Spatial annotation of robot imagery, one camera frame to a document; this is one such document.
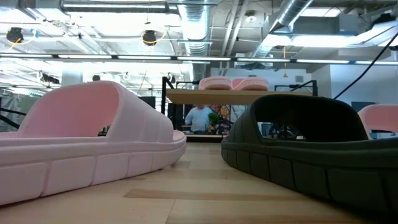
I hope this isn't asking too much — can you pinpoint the long linear ceiling light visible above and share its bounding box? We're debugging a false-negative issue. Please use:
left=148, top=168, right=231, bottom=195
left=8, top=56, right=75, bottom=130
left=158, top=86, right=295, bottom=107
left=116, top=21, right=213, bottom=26
left=0, top=53, right=398, bottom=65

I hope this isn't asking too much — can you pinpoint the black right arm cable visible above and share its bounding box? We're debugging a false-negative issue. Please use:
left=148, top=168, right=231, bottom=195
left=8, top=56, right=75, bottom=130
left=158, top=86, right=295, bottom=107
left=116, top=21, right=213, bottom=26
left=333, top=32, right=398, bottom=101

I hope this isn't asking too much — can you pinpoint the grey curtain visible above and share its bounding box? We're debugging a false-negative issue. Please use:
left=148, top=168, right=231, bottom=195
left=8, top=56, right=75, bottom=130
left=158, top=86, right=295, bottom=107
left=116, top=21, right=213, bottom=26
left=0, top=95, right=43, bottom=131

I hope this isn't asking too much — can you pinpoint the yellow hanging ceiling cord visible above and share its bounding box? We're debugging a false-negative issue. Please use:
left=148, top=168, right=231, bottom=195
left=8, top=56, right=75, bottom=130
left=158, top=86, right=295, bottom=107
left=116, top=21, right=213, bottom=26
left=282, top=46, right=289, bottom=78

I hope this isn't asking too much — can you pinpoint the white building column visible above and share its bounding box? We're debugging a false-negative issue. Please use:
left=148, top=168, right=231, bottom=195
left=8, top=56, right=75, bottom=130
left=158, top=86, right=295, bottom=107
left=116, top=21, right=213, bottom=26
left=60, top=70, right=85, bottom=88

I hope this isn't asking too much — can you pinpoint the wooden shelf with black frame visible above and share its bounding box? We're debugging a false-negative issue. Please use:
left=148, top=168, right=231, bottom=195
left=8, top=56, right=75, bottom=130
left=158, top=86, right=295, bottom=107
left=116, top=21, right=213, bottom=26
left=160, top=76, right=318, bottom=142

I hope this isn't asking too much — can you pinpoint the silver corrugated ceiling duct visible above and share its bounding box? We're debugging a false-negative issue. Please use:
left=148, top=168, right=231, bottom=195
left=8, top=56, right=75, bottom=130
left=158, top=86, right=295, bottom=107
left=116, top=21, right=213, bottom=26
left=177, top=2, right=213, bottom=82

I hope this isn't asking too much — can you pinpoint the colourful mosaic panel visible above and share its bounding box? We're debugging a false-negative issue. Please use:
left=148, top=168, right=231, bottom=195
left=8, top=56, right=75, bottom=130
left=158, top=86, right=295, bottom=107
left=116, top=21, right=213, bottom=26
left=211, top=105, right=246, bottom=135

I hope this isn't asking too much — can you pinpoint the grey rectangular ceiling duct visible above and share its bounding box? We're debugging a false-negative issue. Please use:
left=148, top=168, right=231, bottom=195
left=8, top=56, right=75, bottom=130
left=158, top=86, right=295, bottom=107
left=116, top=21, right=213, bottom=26
left=292, top=15, right=358, bottom=35

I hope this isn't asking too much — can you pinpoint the black monitor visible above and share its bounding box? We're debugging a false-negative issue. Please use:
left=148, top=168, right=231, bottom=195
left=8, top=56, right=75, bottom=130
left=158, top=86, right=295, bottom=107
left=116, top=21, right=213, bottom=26
left=138, top=96, right=157, bottom=110

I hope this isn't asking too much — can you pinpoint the silver spiral ceiling duct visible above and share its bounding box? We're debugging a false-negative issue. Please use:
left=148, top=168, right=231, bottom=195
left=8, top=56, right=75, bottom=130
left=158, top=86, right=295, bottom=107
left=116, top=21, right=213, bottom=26
left=252, top=0, right=315, bottom=60

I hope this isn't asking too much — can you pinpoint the green potted plant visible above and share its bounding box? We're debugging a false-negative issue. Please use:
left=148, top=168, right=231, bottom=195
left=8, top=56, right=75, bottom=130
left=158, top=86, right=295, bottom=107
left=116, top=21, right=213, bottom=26
left=207, top=111, right=221, bottom=126

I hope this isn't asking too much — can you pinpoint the black hanging cord reel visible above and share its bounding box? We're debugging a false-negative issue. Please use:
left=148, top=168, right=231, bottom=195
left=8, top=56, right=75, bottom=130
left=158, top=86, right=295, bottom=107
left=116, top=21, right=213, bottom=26
left=6, top=27, right=35, bottom=48
left=141, top=28, right=167, bottom=47

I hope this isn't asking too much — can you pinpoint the person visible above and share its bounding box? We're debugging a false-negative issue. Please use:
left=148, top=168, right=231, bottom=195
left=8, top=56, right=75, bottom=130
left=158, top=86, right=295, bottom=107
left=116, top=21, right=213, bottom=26
left=184, top=104, right=215, bottom=135

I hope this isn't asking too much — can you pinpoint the pink foam slide sandal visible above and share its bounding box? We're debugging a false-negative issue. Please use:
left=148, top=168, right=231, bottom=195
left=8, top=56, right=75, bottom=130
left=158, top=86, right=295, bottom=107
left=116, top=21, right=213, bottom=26
left=357, top=103, right=398, bottom=140
left=0, top=80, right=188, bottom=207
left=198, top=75, right=234, bottom=91
left=231, top=77, right=270, bottom=92

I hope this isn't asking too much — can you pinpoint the dark blue screen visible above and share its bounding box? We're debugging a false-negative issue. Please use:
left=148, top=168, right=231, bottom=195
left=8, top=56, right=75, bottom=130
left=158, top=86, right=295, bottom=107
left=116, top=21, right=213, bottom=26
left=351, top=101, right=376, bottom=113

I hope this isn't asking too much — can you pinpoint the dark grey foam slide sandal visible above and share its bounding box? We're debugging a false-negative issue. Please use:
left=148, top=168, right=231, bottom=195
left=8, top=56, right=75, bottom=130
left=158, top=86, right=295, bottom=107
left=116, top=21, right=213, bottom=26
left=220, top=94, right=398, bottom=216

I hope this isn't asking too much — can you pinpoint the black cable loop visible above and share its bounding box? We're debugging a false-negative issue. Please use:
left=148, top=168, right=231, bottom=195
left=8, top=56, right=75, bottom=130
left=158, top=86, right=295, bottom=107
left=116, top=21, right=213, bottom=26
left=0, top=106, right=29, bottom=130

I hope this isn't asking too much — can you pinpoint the black ceiling device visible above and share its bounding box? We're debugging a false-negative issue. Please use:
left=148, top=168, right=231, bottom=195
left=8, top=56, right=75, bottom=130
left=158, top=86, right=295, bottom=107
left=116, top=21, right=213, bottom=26
left=40, top=73, right=60, bottom=85

